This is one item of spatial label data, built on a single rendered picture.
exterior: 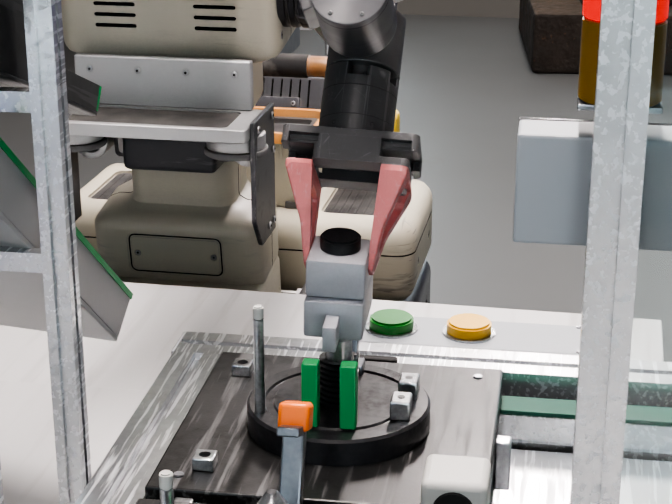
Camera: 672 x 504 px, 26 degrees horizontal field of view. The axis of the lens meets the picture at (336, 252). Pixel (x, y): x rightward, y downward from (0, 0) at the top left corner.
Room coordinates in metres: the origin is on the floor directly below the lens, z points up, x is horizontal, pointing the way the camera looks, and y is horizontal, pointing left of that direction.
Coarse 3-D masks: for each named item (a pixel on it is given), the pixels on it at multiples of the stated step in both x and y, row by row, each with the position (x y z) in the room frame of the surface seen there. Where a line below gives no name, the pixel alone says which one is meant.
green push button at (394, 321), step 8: (376, 312) 1.23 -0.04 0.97; (384, 312) 1.23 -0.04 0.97; (392, 312) 1.23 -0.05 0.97; (400, 312) 1.23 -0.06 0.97; (376, 320) 1.21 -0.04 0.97; (384, 320) 1.21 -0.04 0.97; (392, 320) 1.21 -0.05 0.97; (400, 320) 1.21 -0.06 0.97; (408, 320) 1.21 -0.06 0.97; (376, 328) 1.20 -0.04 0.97; (384, 328) 1.20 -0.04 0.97; (392, 328) 1.20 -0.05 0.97; (400, 328) 1.20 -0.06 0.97; (408, 328) 1.20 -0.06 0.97
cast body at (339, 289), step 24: (336, 240) 1.00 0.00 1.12; (360, 240) 1.00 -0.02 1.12; (312, 264) 0.98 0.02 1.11; (336, 264) 0.98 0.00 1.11; (360, 264) 0.98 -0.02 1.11; (312, 288) 0.99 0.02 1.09; (336, 288) 0.98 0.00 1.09; (360, 288) 0.98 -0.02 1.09; (312, 312) 0.98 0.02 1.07; (336, 312) 0.98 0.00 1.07; (360, 312) 0.98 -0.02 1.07; (312, 336) 0.98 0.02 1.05; (336, 336) 0.96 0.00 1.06; (360, 336) 0.98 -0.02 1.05
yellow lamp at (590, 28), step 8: (584, 16) 0.87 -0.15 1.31; (584, 24) 0.86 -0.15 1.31; (592, 24) 0.85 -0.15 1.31; (584, 32) 0.86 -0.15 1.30; (592, 32) 0.85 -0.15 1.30; (584, 40) 0.85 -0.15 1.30; (592, 40) 0.85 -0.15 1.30; (584, 48) 0.85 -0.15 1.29; (592, 48) 0.85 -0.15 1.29; (584, 56) 0.85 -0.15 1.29; (592, 56) 0.85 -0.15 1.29; (584, 64) 0.85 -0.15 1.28; (592, 64) 0.85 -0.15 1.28; (584, 72) 0.85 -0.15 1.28; (592, 72) 0.85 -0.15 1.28; (584, 80) 0.85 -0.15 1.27; (592, 80) 0.85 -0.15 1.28; (584, 88) 0.85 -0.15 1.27; (592, 88) 0.84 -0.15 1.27; (584, 96) 0.85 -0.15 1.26; (592, 96) 0.84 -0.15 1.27; (592, 104) 0.85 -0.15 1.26
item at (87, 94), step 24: (0, 0) 0.98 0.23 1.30; (0, 24) 0.98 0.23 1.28; (24, 24) 1.01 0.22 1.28; (0, 48) 0.98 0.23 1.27; (24, 48) 1.01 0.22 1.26; (0, 72) 0.98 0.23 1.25; (24, 72) 1.01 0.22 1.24; (72, 72) 1.07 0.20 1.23; (72, 96) 1.07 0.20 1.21; (96, 96) 1.10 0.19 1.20
